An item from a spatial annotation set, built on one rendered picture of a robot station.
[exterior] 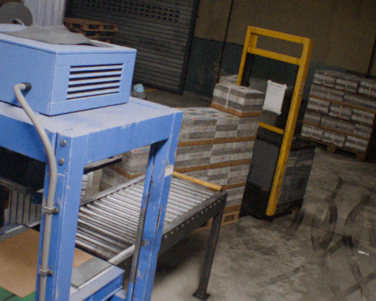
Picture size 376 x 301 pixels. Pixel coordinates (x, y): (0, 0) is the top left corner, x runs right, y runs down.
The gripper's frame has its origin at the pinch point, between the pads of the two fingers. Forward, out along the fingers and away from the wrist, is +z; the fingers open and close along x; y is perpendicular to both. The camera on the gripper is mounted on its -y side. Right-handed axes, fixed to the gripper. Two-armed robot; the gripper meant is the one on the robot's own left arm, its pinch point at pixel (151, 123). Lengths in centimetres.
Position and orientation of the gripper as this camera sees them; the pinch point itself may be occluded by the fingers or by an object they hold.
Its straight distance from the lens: 412.9
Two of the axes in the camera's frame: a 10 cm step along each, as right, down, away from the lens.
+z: 2.0, 7.9, 5.8
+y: -7.0, 5.2, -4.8
